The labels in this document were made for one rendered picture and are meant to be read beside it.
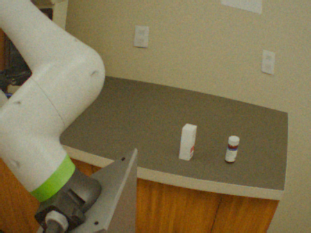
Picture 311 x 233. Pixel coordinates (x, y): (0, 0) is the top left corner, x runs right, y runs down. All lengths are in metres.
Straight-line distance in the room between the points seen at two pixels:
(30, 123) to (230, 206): 0.82
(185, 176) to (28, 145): 0.68
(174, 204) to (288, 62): 0.88
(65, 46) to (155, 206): 0.79
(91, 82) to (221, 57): 1.18
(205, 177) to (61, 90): 0.68
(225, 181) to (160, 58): 0.86
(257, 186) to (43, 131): 0.75
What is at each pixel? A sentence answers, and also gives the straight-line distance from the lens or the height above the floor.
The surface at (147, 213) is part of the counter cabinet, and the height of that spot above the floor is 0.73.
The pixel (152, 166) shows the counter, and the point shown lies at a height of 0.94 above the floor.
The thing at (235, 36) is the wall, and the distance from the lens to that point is 1.77.
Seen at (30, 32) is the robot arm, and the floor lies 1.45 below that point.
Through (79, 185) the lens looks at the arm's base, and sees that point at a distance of 0.69.
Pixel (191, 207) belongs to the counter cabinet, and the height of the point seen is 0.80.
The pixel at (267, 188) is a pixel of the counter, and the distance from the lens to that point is 1.20.
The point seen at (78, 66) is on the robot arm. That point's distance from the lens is 0.68.
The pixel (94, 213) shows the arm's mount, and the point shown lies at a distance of 0.64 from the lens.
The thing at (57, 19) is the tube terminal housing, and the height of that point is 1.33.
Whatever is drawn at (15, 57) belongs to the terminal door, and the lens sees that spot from 1.76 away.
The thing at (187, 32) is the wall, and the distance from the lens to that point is 1.82.
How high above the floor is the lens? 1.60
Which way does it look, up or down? 25 degrees down
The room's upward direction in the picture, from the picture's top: 4 degrees clockwise
